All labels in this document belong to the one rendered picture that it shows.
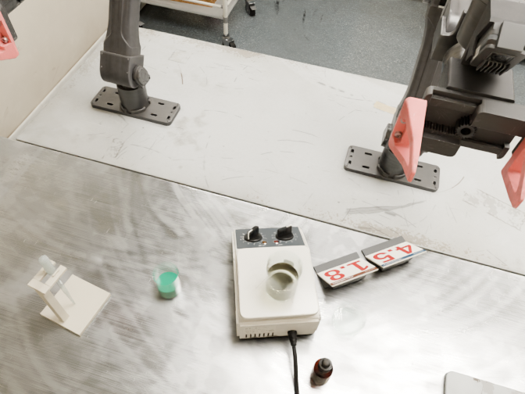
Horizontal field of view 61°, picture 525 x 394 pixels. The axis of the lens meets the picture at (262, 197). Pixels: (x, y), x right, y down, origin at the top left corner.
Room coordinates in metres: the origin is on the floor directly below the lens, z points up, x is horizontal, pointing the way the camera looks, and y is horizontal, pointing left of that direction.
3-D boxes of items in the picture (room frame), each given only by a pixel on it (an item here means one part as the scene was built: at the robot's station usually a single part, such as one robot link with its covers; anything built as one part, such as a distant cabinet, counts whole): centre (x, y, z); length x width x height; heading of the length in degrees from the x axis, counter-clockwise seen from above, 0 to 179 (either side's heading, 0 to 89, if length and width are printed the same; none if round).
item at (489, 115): (0.30, -0.23, 1.30); 0.09 x 0.07 x 0.07; 167
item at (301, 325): (0.35, -0.03, 0.94); 0.22 x 0.13 x 0.08; 8
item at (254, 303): (0.32, -0.03, 0.98); 0.12 x 0.12 x 0.01; 8
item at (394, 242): (0.43, -0.25, 0.92); 0.09 x 0.06 x 0.04; 116
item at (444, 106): (0.38, -0.21, 1.30); 0.10 x 0.07 x 0.07; 77
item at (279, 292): (0.30, -0.04, 1.02); 0.06 x 0.05 x 0.08; 8
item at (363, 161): (0.65, -0.27, 0.94); 0.20 x 0.07 x 0.08; 77
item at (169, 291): (0.33, 0.15, 0.93); 0.04 x 0.04 x 0.06
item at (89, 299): (0.29, 0.30, 0.96); 0.08 x 0.08 x 0.13; 68
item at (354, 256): (0.39, -0.16, 0.92); 0.09 x 0.06 x 0.04; 116
